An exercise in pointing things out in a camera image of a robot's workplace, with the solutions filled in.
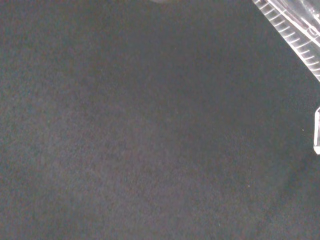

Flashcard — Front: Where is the black bench cloth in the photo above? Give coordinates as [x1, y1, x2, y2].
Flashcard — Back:
[0, 0, 320, 240]

